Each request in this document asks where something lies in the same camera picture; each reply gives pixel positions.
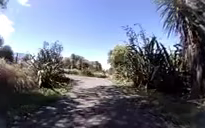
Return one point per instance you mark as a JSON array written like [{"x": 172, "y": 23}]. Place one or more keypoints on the round green bush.
[{"x": 118, "y": 58}]

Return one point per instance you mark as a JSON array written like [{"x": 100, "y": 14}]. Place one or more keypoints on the row of distant trees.
[{"x": 80, "y": 64}]

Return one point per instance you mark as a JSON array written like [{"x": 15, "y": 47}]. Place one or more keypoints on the grey paved path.
[{"x": 93, "y": 100}]

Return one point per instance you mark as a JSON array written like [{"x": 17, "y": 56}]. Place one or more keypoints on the dark flax bush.
[{"x": 150, "y": 68}]

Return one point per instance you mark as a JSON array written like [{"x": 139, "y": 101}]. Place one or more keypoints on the leafy green bush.
[{"x": 50, "y": 66}]

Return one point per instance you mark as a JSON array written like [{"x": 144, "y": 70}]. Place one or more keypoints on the grass verge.
[
  {"x": 33, "y": 99},
  {"x": 178, "y": 111}
]

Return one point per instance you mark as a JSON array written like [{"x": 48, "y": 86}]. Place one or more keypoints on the dry grass tussocks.
[{"x": 10, "y": 78}]

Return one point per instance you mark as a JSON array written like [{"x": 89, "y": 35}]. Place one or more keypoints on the palm-like tree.
[{"x": 196, "y": 50}]

